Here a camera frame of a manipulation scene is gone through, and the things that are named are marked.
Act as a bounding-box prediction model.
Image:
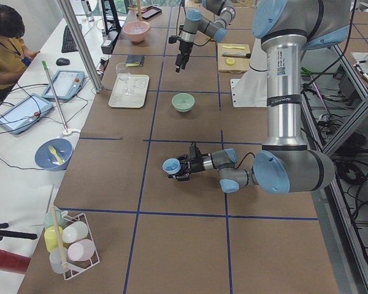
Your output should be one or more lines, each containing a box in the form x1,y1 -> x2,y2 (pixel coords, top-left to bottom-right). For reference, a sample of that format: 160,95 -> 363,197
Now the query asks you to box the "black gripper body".
187,142 -> 209,175
179,40 -> 193,56

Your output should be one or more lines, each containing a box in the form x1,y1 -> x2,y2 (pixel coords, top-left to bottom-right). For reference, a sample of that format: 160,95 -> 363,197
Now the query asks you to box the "light blue plastic cup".
162,158 -> 181,178

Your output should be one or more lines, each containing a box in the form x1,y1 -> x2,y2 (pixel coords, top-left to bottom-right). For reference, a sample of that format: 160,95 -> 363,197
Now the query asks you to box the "mint green bowl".
171,93 -> 195,113

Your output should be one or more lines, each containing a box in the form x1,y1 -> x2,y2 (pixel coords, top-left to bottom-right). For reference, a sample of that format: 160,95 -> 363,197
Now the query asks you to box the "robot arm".
169,0 -> 236,72
163,1 -> 351,194

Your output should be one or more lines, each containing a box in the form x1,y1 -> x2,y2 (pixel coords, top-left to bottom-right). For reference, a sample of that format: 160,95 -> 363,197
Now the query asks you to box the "pink bowl with ice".
123,21 -> 150,43

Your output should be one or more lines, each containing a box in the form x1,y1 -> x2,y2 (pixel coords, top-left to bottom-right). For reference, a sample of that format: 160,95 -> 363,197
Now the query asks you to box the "blue bowl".
34,138 -> 74,172

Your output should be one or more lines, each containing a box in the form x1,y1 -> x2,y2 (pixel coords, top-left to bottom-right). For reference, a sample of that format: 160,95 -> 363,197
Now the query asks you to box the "lemon half slice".
226,58 -> 236,66

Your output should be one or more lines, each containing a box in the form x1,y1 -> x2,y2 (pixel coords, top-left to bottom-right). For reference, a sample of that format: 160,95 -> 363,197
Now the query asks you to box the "wooden cutting board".
217,43 -> 251,73

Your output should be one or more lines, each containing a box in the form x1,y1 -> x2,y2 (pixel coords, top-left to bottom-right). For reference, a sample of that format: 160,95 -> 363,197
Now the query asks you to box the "grey folded cloth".
125,55 -> 145,67

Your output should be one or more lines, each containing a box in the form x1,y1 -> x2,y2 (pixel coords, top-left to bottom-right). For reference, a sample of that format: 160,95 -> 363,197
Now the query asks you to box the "black tray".
140,6 -> 162,20

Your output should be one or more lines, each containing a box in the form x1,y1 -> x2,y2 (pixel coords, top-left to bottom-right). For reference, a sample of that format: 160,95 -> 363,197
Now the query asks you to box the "yellow plastic knife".
221,45 -> 246,50

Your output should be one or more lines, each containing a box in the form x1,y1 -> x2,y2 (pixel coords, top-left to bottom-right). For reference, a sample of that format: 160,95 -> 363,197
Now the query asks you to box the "clear wine glass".
115,62 -> 132,96

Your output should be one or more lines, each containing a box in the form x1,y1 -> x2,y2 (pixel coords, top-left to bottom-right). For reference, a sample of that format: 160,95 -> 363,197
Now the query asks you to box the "steel muddler black tip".
222,52 -> 251,59

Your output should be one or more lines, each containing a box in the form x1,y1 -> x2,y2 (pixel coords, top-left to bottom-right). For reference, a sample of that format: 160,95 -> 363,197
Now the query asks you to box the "cream bear tray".
108,75 -> 150,108

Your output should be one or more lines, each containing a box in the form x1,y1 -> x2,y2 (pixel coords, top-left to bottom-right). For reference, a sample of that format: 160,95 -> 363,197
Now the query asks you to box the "black power box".
101,31 -> 120,55

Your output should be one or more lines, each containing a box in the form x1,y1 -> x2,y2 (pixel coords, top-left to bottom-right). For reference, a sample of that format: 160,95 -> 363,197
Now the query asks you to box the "black keyboard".
61,26 -> 78,53

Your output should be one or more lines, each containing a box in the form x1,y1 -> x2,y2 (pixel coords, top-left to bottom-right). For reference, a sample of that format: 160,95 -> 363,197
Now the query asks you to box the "white cup in rack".
62,221 -> 88,244

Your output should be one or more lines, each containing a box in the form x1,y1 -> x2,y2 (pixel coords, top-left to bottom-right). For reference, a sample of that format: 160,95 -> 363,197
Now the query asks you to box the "far teach pendant tablet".
48,70 -> 85,101

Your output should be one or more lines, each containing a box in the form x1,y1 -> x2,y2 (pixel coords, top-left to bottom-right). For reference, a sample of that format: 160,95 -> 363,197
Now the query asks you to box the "teach pendant tablet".
0,93 -> 53,135
48,70 -> 85,101

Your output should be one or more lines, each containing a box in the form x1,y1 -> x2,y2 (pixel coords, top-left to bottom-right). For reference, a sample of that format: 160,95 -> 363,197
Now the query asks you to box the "black computer mouse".
56,58 -> 71,66

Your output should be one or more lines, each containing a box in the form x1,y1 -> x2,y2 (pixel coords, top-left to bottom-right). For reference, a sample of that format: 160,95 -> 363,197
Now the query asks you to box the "pink cup in rack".
67,239 -> 95,262

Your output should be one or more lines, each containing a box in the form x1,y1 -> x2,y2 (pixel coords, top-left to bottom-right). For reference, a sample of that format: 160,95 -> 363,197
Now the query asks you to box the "yellow plastic fork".
48,145 -> 64,165

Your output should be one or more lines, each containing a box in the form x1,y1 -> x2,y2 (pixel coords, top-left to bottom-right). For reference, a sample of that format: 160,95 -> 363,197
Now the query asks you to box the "green tipped metal rod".
42,60 -> 70,135

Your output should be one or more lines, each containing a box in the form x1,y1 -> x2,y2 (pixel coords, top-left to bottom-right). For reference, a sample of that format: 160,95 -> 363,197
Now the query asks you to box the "green cup in rack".
44,208 -> 67,229

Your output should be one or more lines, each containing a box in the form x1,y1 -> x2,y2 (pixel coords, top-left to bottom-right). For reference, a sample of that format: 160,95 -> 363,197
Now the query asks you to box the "yellow cup in rack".
44,225 -> 58,252

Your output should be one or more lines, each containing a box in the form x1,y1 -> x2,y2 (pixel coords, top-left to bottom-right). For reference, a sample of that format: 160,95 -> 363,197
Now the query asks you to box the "clear cup in rack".
49,247 -> 68,274

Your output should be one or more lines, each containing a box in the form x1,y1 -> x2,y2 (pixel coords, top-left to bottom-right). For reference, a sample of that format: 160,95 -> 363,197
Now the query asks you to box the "near teach pendant tablet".
0,93 -> 53,135

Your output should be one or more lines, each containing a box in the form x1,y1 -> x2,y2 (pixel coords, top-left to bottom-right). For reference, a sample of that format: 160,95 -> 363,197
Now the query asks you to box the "seated person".
0,4 -> 39,102

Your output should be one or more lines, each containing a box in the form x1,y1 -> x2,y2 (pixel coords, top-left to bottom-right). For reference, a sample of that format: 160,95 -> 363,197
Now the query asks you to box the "red cylinder bottle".
0,249 -> 31,274

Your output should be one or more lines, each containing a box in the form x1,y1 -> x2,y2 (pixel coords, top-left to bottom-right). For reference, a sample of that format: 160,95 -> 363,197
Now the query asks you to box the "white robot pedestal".
231,39 -> 267,108

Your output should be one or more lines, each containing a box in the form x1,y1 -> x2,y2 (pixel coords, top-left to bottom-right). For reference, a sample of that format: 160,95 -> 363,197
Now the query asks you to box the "aluminium frame post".
57,0 -> 103,93

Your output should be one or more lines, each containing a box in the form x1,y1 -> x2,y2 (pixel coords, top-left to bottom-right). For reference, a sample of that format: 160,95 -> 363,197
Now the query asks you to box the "white wire cup rack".
49,206 -> 100,281

